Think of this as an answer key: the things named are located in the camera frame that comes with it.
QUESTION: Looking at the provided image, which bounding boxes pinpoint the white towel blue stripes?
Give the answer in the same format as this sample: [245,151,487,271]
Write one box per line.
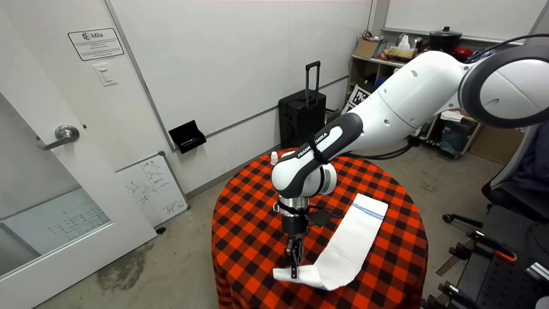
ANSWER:
[271,192,391,292]

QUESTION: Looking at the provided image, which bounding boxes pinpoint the silver door handle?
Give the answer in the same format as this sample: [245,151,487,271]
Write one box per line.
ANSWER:
[43,124,82,153]

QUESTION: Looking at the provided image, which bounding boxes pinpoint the black cooking pot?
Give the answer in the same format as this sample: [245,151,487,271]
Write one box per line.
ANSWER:
[427,24,463,51]

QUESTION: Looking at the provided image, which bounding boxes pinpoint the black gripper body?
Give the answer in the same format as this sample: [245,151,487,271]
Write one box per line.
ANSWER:
[279,206,312,240]

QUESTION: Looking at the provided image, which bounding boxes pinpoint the wooden shelf unit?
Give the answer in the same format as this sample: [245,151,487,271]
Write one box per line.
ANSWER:
[348,50,482,144]

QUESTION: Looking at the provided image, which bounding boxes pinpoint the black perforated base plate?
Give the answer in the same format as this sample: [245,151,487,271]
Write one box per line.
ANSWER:
[456,251,549,309]

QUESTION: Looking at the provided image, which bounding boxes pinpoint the black white fiducial marker board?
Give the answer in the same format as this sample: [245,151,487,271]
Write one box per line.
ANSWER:
[341,84,374,113]

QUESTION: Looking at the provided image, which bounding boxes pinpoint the black office chair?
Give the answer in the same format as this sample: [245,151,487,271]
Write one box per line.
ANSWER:
[442,122,549,230]

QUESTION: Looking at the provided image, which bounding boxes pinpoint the wall mounted whiteboard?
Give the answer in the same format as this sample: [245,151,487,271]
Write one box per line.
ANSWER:
[381,0,549,41]

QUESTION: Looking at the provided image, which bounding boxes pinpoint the white paper door sign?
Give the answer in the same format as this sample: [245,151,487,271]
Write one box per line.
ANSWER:
[65,26,127,63]

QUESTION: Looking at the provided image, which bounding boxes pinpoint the red black plaid tablecloth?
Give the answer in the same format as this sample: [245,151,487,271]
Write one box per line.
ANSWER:
[209,144,429,309]

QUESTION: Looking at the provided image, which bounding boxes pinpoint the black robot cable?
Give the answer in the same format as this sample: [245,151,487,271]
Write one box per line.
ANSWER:
[350,134,418,161]

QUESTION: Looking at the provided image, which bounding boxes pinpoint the black rolling suitcase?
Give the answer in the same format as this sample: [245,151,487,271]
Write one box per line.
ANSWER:
[276,60,327,151]

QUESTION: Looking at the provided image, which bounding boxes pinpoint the small white door notice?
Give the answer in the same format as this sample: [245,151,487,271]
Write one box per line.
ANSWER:
[92,60,120,89]

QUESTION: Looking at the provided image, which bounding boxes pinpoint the dark blue storage bin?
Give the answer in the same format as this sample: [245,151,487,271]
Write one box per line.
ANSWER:
[437,117,475,160]

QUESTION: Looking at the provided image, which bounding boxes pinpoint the small leaning whiteboard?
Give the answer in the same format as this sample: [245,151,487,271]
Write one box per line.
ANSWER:
[115,151,190,230]

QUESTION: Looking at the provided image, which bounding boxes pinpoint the white door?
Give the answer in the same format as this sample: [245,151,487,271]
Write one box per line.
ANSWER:
[0,0,159,309]

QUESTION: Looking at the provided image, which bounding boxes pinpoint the black orange spring clamp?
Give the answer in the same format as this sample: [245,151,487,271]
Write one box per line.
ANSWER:
[436,280,478,309]
[448,228,520,264]

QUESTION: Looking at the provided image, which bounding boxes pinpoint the black wall tray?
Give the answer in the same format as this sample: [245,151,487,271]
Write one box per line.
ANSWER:
[166,118,207,154]

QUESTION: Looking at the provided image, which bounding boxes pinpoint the small cardboard box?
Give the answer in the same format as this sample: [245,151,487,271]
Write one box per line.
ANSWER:
[353,36,382,60]

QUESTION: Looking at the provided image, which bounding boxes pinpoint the large cardboard box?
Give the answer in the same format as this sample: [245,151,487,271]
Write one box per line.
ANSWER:
[468,122,525,168]

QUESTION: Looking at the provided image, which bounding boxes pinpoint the red pot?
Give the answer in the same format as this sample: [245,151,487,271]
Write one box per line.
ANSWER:
[451,45,477,62]

